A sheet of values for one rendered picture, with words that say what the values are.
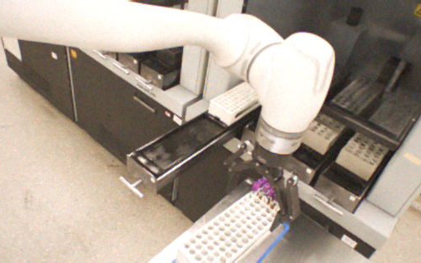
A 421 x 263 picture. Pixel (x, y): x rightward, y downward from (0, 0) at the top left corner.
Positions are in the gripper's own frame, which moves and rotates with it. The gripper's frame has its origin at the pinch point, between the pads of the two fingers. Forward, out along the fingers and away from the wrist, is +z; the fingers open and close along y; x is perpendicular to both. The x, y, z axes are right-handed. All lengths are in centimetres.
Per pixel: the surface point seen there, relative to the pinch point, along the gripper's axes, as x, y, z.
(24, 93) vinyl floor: 17, -204, 93
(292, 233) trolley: 10.1, 8.4, 10.6
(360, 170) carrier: 45.4, 9.3, 8.0
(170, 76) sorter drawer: 35, -72, 14
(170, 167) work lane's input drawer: 0.5, -29.1, 12.0
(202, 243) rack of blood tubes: -12.9, -2.3, 5.6
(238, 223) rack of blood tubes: -3.0, -0.5, 4.8
